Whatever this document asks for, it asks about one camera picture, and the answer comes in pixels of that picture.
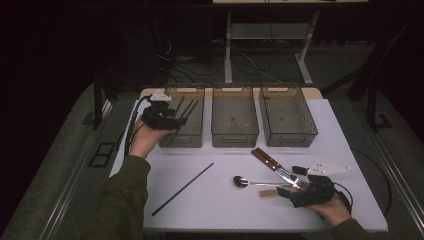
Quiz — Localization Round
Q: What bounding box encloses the black chopstick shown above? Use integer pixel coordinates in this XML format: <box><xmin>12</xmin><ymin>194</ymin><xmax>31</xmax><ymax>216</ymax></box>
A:
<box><xmin>173</xmin><ymin>95</ymin><xmax>185</xmax><ymax>117</ymax></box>
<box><xmin>151</xmin><ymin>162</ymin><xmax>215</xmax><ymax>217</ymax></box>

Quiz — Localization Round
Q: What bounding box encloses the person's left hand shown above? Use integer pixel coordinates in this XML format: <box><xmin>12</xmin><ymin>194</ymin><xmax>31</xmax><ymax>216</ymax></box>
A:
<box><xmin>128</xmin><ymin>119</ymin><xmax>175</xmax><ymax>160</ymax></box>

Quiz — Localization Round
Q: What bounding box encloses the metal floor rail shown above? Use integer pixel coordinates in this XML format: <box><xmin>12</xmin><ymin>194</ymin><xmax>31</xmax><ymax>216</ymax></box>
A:
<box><xmin>364</xmin><ymin>128</ymin><xmax>424</xmax><ymax>231</ymax></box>
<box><xmin>36</xmin><ymin>98</ymin><xmax>116</xmax><ymax>240</ymax></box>

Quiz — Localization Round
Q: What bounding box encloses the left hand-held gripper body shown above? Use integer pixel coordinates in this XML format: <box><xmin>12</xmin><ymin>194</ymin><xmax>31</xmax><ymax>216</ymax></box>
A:
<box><xmin>141</xmin><ymin>89</ymin><xmax>177</xmax><ymax>131</ymax></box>

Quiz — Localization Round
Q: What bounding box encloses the white table cover sheet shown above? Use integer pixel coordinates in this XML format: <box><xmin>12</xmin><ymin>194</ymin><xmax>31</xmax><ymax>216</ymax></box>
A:
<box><xmin>109</xmin><ymin>98</ymin><xmax>389</xmax><ymax>233</ymax></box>

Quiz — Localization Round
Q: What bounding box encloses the smoky clear plastic bin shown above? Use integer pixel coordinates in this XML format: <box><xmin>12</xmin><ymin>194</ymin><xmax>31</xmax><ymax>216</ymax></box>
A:
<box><xmin>258</xmin><ymin>83</ymin><xmax>319</xmax><ymax>148</ymax></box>
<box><xmin>154</xmin><ymin>84</ymin><xmax>206</xmax><ymax>149</ymax></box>
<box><xmin>211</xmin><ymin>83</ymin><xmax>260</xmax><ymax>149</ymax></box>

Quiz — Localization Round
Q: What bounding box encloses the hand-held gripper black cable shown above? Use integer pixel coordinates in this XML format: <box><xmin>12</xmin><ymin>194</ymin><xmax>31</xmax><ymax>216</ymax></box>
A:
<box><xmin>123</xmin><ymin>95</ymin><xmax>153</xmax><ymax>158</ymax></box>
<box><xmin>333</xmin><ymin>146</ymin><xmax>393</xmax><ymax>218</ymax></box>

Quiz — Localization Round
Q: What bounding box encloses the white-legged desk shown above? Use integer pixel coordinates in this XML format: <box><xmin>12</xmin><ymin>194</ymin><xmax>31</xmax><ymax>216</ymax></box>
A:
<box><xmin>212</xmin><ymin>0</ymin><xmax>369</xmax><ymax>86</ymax></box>

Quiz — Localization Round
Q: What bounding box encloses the black metal stand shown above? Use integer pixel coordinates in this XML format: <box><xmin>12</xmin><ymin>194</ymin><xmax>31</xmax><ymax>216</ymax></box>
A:
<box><xmin>321</xmin><ymin>14</ymin><xmax>421</xmax><ymax>133</ymax></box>
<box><xmin>93</xmin><ymin>71</ymin><xmax>119</xmax><ymax>131</ymax></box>

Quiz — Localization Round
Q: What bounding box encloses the wooden-handled knife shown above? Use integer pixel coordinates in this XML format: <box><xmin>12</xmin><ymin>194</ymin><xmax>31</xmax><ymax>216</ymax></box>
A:
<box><xmin>250</xmin><ymin>149</ymin><xmax>306</xmax><ymax>191</ymax></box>
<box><xmin>255</xmin><ymin>147</ymin><xmax>309</xmax><ymax>188</ymax></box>

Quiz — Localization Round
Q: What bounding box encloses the shiny metal spoon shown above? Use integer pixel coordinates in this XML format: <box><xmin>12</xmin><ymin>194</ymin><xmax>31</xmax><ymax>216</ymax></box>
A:
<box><xmin>232</xmin><ymin>175</ymin><xmax>291</xmax><ymax>190</ymax></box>

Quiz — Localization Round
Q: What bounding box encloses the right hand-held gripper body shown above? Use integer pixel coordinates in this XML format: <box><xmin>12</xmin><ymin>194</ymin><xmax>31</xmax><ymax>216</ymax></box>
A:
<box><xmin>288</xmin><ymin>160</ymin><xmax>352</xmax><ymax>209</ymax></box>

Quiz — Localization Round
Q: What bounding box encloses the black floor plate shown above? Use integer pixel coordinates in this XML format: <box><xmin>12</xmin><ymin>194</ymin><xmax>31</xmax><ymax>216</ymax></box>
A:
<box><xmin>88</xmin><ymin>142</ymin><xmax>117</xmax><ymax>168</ymax></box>

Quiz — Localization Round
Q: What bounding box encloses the tangle of floor cables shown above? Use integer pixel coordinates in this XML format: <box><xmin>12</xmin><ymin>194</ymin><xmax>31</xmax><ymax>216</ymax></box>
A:
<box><xmin>156</xmin><ymin>38</ymin><xmax>284</xmax><ymax>86</ymax></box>

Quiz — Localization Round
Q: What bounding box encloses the left hand-held gripper black cable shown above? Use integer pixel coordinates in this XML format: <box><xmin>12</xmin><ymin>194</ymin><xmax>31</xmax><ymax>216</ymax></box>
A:
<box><xmin>123</xmin><ymin>95</ymin><xmax>153</xmax><ymax>158</ymax></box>

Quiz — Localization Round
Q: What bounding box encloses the person's right hand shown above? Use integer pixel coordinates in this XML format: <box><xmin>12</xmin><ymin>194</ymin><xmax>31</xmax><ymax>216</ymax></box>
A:
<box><xmin>304</xmin><ymin>194</ymin><xmax>353</xmax><ymax>228</ymax></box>

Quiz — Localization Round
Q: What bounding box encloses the right hand-held gripper black cable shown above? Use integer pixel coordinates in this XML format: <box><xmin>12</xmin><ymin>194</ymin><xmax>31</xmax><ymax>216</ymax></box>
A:
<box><xmin>333</xmin><ymin>146</ymin><xmax>393</xmax><ymax>218</ymax></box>

